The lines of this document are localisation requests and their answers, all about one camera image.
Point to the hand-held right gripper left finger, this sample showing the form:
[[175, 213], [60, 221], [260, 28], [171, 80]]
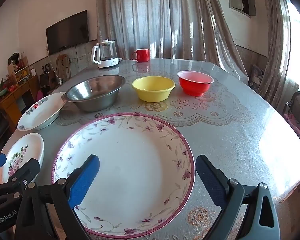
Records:
[[85, 180]]

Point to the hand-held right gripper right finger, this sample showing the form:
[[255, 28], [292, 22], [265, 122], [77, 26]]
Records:
[[210, 182]]

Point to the small rose print plate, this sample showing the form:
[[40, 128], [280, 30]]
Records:
[[22, 147]]

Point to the large purple floral rim plate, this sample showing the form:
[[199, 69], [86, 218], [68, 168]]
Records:
[[135, 160]]

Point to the scalloped plate with red print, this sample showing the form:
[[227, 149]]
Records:
[[42, 112]]

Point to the stainless steel bowl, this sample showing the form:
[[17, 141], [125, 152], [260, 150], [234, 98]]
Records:
[[97, 100]]

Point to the red plastic bowl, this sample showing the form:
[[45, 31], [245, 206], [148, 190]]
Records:
[[195, 87]]

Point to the yellow plastic bowl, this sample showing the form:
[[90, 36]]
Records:
[[153, 92]]

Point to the wooden cabinet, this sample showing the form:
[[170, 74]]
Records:
[[12, 100]]

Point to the green potted plant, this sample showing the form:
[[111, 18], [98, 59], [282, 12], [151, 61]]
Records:
[[1, 87]]

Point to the pink ball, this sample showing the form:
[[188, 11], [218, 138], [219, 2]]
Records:
[[39, 95]]

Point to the small black television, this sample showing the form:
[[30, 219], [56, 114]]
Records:
[[44, 79]]

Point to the small shelf with ornaments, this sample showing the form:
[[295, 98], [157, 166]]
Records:
[[21, 73]]

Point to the light wooden chair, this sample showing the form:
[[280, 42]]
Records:
[[62, 65]]

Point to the patterned cushion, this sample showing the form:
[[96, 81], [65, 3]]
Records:
[[256, 75]]

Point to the white glass electric kettle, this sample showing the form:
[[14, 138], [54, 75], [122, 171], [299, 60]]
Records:
[[107, 62]]

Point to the red mug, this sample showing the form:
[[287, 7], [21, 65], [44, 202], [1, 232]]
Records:
[[143, 55]]

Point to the narrow beige curtain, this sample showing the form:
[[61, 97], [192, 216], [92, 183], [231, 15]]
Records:
[[275, 55]]

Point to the wide beige curtain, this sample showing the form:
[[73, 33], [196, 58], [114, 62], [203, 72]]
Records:
[[152, 12]]

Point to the black wall television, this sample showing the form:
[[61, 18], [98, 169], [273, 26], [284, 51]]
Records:
[[67, 33]]

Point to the wall electrical box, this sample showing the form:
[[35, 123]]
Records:
[[236, 0]]

